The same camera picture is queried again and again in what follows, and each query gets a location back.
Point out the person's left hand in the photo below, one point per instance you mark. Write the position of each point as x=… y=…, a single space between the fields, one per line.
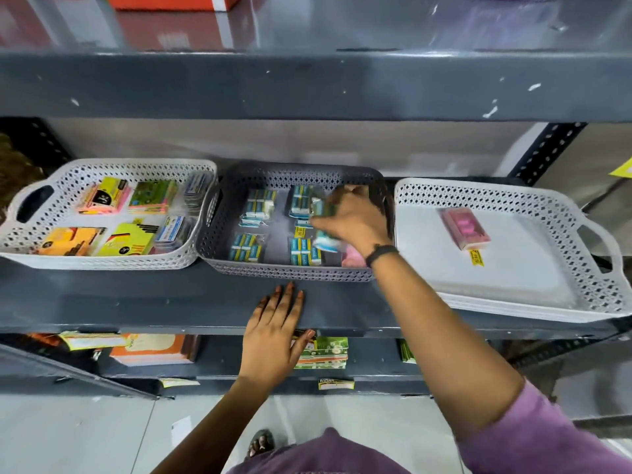
x=271 y=345

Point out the person's right hand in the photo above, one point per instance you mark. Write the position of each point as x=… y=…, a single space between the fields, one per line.
x=360 y=219

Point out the person's left middle finger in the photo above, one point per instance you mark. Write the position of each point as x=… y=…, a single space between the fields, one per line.
x=287 y=303

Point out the person's left little finger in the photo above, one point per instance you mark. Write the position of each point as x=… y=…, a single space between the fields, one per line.
x=260 y=313

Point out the person's right fingers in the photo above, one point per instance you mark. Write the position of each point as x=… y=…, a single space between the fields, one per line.
x=335 y=207

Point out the person's left thumb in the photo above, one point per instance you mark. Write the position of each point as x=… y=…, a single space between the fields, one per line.
x=306 y=339

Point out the blue and white eraser packet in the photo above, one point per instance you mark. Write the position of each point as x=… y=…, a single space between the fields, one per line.
x=298 y=199
x=305 y=251
x=245 y=247
x=259 y=204
x=326 y=241

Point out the person's left forearm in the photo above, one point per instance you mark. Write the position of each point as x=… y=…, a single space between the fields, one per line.
x=222 y=429

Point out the person's right forearm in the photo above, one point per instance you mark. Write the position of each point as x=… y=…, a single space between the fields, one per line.
x=434 y=330

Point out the green and white packet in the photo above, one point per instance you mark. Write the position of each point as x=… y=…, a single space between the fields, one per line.
x=323 y=351

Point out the yellow price tag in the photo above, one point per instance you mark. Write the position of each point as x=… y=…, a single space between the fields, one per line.
x=476 y=257
x=301 y=231

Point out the yellow shelf label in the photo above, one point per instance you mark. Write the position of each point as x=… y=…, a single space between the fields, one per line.
x=335 y=384

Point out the black wristband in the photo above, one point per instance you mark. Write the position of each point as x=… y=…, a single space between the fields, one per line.
x=381 y=254

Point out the grey perforated plastic basket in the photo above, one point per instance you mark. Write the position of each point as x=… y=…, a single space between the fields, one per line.
x=276 y=176

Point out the pale shelf label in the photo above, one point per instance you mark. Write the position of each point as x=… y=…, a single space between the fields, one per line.
x=178 y=383

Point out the person's foot in sandal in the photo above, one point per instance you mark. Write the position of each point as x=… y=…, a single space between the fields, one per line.
x=260 y=441

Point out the orange notebook stack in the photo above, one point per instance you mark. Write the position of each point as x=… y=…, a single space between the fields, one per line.
x=153 y=348

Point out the clear packet with blue label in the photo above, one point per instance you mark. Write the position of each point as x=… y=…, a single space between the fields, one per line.
x=196 y=188
x=170 y=232

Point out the grey metal shelving rack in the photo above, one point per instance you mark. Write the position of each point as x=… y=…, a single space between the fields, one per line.
x=296 y=88

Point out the pink eraser packet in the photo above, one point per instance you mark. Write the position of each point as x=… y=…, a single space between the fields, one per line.
x=464 y=228

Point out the yellow stationery box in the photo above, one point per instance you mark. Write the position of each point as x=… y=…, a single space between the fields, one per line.
x=126 y=240

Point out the green sticky-note pack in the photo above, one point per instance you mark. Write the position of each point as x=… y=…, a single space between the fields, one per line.
x=153 y=196

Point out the yellow paper label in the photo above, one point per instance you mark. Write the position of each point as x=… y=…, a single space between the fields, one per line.
x=89 y=339

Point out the yellow and pink sticky-note pack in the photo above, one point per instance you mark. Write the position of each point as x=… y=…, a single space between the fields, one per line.
x=106 y=194

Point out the orange stationery box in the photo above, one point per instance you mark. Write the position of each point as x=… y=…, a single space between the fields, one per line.
x=69 y=240

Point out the white perforated plastic basket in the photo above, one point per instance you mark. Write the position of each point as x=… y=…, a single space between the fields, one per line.
x=64 y=168
x=533 y=271

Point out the person's purple garment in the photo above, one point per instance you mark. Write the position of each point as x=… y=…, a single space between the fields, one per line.
x=543 y=439

